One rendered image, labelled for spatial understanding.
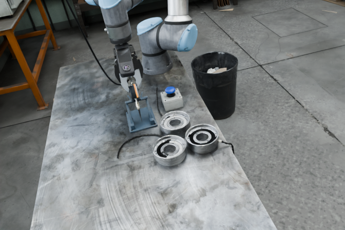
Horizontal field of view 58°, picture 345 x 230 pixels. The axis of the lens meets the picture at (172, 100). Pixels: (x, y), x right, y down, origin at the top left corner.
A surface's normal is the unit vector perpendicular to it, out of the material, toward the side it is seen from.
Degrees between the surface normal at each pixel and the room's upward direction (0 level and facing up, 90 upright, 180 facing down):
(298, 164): 0
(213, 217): 0
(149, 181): 0
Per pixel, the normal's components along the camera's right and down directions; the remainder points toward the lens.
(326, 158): -0.14, -0.82
